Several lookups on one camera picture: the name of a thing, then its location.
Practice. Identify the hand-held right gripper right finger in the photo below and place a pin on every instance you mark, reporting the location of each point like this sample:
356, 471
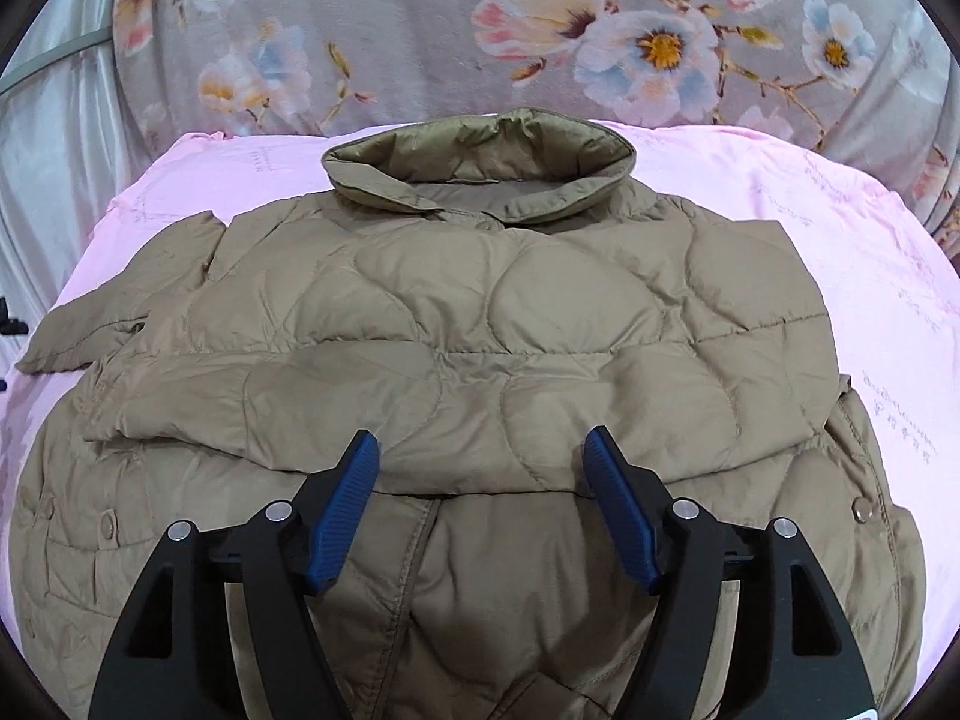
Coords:
616, 495

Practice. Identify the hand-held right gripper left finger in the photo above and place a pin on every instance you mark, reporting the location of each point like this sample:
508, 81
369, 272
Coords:
346, 495

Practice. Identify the khaki quilted puffer jacket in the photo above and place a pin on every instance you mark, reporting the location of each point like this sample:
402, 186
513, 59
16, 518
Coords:
480, 300

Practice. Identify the pink bed sheet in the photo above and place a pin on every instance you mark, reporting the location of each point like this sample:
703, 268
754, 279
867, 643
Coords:
862, 255

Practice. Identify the small black object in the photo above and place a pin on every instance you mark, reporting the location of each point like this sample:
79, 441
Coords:
10, 319

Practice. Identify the white satin curtain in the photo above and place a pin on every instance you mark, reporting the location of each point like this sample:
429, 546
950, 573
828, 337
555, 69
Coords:
60, 142

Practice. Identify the grey floral cloth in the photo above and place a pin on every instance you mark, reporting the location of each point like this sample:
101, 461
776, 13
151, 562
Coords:
375, 15

